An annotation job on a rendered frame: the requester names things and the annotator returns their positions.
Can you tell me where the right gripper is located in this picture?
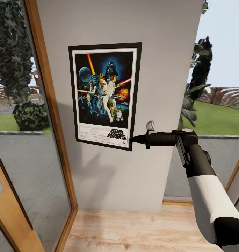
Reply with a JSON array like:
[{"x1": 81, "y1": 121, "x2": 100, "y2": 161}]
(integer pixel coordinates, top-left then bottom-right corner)
[{"x1": 129, "y1": 130, "x2": 165, "y2": 149}]

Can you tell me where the poster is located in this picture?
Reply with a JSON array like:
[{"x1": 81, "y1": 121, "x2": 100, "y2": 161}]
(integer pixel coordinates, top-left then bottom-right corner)
[{"x1": 68, "y1": 42, "x2": 142, "y2": 151}]

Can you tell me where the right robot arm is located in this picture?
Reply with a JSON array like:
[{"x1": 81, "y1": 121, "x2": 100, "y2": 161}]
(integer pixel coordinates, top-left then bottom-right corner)
[{"x1": 129, "y1": 120, "x2": 239, "y2": 252}]

